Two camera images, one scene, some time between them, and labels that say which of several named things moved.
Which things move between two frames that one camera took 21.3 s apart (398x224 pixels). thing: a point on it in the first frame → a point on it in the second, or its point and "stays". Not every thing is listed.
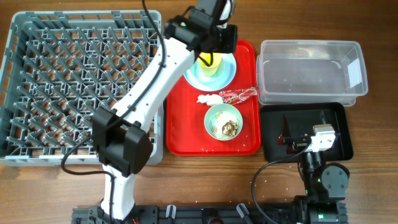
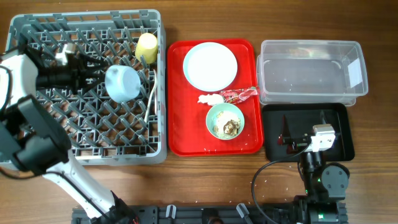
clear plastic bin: x=310 y=73 stays
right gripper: x=296 y=144 stays
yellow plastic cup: x=211 y=70 → x=147 y=47
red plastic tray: x=185 y=132 stays
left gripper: x=231 y=44 → x=76 y=65
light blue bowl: x=220 y=68 → x=122 y=83
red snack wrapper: x=234 y=96 stays
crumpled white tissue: x=209 y=99 stays
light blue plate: x=194 y=75 stays
